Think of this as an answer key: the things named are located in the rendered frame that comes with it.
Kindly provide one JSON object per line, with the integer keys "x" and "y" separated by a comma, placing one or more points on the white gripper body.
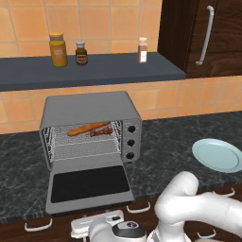
{"x": 91, "y": 220}

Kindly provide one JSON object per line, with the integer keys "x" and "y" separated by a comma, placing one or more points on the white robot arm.
{"x": 189, "y": 204}

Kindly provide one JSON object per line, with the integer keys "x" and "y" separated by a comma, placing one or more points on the grey toaster oven door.
{"x": 89, "y": 184}

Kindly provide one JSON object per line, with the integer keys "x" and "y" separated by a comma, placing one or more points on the black toaster oven knob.
{"x": 130, "y": 142}
{"x": 129, "y": 155}
{"x": 131, "y": 129}

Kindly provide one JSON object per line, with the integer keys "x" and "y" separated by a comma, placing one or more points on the red kebab skewer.
{"x": 101, "y": 132}

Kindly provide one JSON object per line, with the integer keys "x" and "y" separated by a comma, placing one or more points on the golden baguette bread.
{"x": 86, "y": 128}

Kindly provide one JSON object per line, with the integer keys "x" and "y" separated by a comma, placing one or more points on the grey toaster oven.
{"x": 88, "y": 107}

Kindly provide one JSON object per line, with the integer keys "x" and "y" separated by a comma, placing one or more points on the dark wood cupboard door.
{"x": 223, "y": 38}

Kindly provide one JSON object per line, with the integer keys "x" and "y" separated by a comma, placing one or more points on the dark wood drawer run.
{"x": 56, "y": 231}

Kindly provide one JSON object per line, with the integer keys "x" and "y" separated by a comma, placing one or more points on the pale blue plate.
{"x": 217, "y": 155}

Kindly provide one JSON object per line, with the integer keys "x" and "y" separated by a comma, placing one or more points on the small dark brown jar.
{"x": 81, "y": 55}

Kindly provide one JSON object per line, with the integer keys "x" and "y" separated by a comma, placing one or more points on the yellow jar with lid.
{"x": 58, "y": 52}

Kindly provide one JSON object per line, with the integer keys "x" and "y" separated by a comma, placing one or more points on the brown spice shaker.
{"x": 142, "y": 50}

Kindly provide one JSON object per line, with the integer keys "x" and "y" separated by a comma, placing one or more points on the dark grey wall shelf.
{"x": 94, "y": 71}

